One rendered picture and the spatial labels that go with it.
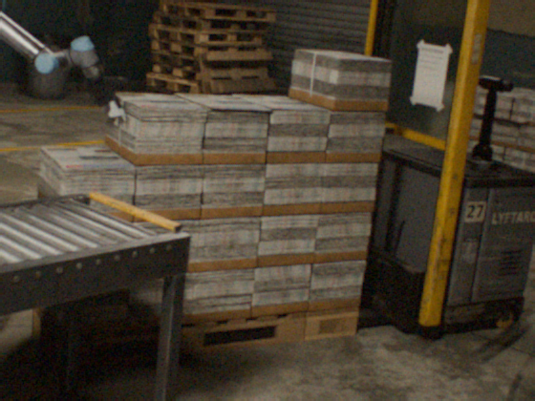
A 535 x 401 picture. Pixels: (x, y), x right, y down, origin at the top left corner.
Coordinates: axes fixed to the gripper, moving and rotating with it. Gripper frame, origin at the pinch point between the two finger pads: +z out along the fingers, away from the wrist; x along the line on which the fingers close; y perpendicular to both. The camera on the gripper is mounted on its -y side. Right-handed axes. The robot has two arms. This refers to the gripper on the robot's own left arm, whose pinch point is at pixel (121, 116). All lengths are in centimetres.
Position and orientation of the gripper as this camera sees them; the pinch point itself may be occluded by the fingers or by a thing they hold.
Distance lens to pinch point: 343.0
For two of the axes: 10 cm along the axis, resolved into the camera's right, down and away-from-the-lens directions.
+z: 3.6, 8.4, 4.1
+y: -8.2, 4.9, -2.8
